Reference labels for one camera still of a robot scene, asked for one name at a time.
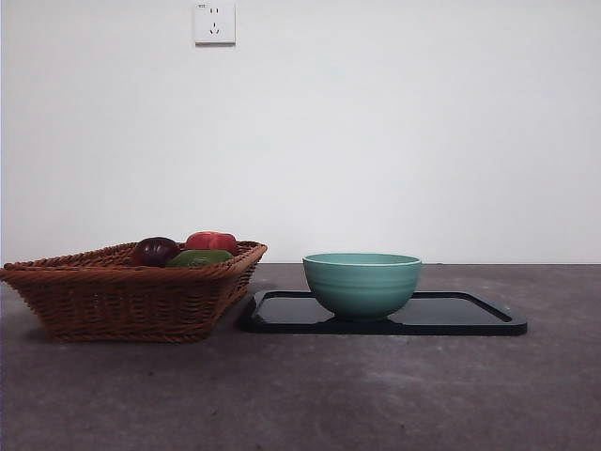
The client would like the teal ceramic bowl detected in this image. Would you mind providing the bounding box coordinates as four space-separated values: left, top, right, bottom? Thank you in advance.
301 252 423 323

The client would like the red peach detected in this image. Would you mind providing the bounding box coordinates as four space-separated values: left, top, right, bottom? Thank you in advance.
184 230 239 257

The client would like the green avocado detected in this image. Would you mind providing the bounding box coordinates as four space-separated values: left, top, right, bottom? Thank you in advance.
164 248 235 269

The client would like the dark purple plum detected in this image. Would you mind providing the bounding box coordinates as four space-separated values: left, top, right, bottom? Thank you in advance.
130 236 182 268

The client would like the dark green rectangular tray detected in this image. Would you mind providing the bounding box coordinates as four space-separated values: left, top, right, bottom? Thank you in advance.
239 289 529 337

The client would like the brown wicker basket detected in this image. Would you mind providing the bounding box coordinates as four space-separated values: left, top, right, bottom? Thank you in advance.
0 240 269 343

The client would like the white wall socket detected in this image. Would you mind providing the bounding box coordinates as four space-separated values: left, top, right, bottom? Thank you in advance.
194 1 238 47

